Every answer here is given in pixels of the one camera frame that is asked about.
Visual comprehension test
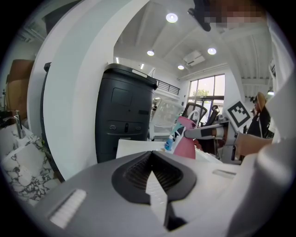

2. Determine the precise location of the black tall machine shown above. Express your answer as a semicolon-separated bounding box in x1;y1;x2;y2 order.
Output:
95;62;159;164

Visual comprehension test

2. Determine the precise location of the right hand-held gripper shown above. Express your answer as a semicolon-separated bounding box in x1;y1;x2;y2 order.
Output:
184;99;252;161

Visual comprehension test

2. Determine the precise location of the white mesh office chair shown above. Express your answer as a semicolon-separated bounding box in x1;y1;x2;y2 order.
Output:
149;98;185;140

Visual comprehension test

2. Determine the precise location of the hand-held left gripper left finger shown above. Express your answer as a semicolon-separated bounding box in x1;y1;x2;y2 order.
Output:
34;150;167;237

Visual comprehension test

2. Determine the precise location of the small blue bottle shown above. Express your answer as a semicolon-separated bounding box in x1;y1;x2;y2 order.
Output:
164;135;175;151

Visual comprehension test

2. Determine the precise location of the large window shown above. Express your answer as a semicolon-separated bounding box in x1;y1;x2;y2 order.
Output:
188;74;226;110

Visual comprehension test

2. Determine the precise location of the person's right hand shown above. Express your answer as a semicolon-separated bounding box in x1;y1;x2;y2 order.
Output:
235;132;254;158

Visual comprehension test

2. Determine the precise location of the black railing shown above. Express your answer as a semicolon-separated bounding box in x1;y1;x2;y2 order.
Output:
154;80;181;96

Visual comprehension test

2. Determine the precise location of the black head-mounted camera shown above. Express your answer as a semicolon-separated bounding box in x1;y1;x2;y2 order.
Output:
187;0;212;32

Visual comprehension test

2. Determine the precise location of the chrome faucet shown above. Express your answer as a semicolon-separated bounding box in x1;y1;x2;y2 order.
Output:
3;110;25;140

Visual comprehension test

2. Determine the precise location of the person's white shirt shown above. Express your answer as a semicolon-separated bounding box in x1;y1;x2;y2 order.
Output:
228;13;296;237

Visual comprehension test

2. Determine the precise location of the white basin table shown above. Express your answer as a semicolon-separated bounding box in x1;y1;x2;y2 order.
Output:
115;138;223;164

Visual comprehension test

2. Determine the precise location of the pink spray bottle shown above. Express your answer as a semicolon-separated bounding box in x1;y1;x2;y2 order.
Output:
170;115;197;160

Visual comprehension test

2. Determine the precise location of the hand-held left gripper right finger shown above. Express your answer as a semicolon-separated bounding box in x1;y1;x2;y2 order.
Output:
152;150;241;232

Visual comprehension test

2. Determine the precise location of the person's head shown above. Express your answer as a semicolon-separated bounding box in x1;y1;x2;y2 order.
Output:
203;0;267;29

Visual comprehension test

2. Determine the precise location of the marble sink cabinet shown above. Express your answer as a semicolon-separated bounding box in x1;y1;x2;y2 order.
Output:
0;126;61;207

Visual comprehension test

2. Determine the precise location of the black office chair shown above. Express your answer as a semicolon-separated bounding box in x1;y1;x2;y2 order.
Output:
182;102;209;128

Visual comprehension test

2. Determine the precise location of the ceiling air conditioner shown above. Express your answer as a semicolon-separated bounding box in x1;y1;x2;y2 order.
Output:
184;50;206;67

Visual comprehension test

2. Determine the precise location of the white curved partition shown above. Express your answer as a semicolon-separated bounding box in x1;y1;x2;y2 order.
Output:
27;0;148;181

